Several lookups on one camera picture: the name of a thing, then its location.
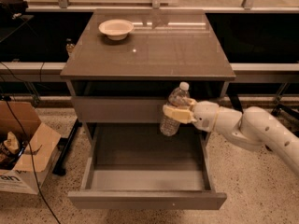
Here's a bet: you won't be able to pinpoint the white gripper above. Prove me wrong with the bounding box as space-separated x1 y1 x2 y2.
163 98 220 133

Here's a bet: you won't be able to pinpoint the clear plastic water bottle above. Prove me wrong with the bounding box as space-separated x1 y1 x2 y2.
160 82 190 136

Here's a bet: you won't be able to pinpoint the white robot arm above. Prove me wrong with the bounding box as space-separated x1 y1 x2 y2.
163 98 299 175

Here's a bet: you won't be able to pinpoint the grey drawer cabinet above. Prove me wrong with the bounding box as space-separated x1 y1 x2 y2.
61 8 235 140

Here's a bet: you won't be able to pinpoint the open grey lower drawer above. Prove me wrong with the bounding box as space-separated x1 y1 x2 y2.
68 124 227 210

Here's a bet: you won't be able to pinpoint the closed grey upper drawer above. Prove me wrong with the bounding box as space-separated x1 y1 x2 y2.
72 96 165 123

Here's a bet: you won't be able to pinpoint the small bottle behind cabinet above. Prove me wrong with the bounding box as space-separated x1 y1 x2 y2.
65 38 75 55

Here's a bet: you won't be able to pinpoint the black office chair base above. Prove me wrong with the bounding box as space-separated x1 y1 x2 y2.
271 83 299 137

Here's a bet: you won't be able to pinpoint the white paper bowl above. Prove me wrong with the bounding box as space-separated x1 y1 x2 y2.
98 20 134 41

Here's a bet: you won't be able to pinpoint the open cardboard box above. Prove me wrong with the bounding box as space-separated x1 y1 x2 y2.
0 101 61 194

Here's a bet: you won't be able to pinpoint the crumpled snack bags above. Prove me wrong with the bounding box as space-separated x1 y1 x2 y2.
0 132 26 170

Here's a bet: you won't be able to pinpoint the black bag on desk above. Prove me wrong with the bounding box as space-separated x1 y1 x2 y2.
0 0 28 22

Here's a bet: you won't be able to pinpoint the black floor cable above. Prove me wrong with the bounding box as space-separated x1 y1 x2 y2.
0 93 62 224

